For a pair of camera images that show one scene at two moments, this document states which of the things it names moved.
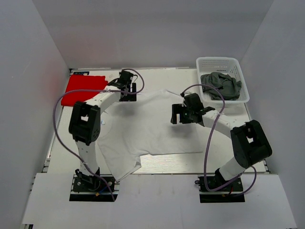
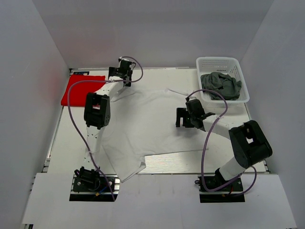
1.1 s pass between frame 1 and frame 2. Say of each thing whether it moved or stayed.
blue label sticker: stayed
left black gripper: moved
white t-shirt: stayed
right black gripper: moved
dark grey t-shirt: stayed
